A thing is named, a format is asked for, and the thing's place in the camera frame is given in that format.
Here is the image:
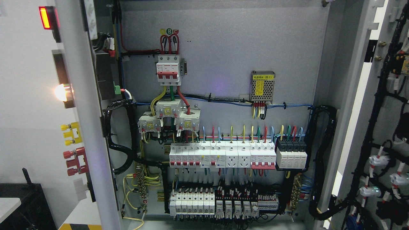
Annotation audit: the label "grey cabinet door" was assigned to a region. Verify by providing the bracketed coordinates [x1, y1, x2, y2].
[46, 0, 122, 230]
[331, 0, 409, 230]

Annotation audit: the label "white current transformers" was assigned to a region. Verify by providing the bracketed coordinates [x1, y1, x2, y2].
[137, 99, 200, 137]

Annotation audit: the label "white breaker row upper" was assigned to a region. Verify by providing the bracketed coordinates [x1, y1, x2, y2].
[169, 141, 226, 172]

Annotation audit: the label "white breaker row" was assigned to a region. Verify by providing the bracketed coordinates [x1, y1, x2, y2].
[169, 187, 216, 218]
[169, 141, 226, 172]

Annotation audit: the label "white socket module row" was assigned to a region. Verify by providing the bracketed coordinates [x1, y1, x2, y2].
[225, 140, 251, 168]

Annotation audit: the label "red main circuit breaker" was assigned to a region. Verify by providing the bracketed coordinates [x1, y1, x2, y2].
[156, 54, 181, 86]

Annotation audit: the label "metal mesh power supply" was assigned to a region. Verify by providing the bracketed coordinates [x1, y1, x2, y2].
[250, 71, 275, 102]

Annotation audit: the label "brass ground terminal bar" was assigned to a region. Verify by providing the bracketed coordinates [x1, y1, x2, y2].
[135, 164, 149, 220]

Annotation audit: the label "white breaker row lower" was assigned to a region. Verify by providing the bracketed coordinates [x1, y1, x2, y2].
[169, 187, 216, 218]

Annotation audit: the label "relay terminal row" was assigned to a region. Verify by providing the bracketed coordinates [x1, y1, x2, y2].
[215, 183, 280, 220]

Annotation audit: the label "black white surge protector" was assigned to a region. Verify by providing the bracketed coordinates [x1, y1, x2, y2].
[276, 139, 308, 169]

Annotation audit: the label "white glowing lamp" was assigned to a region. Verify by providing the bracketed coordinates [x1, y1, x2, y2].
[54, 84, 75, 109]

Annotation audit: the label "black digital power meter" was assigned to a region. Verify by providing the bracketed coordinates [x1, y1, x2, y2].
[52, 50, 70, 84]

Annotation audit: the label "red indicator light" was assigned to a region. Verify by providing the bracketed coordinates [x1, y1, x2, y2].
[39, 6, 61, 43]

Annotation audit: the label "black box with antenna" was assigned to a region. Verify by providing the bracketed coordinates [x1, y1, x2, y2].
[0, 168, 57, 230]

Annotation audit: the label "red handle circuit breaker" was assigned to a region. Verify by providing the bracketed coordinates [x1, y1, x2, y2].
[250, 142, 276, 170]

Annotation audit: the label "black left cable loom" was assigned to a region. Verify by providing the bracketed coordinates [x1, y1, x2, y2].
[103, 99, 170, 214]

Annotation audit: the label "black cable loom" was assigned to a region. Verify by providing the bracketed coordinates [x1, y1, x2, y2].
[103, 99, 170, 214]
[305, 106, 355, 221]

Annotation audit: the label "black right cable loom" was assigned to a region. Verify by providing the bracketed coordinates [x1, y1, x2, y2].
[305, 106, 355, 221]

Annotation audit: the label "yellow terminal post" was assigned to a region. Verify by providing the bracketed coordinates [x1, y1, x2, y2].
[60, 122, 83, 146]

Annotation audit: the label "red terminal post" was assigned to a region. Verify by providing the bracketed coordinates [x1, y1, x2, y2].
[63, 147, 89, 176]

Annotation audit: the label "white rotary selector switch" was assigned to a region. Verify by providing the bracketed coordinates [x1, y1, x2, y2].
[73, 179, 96, 202]

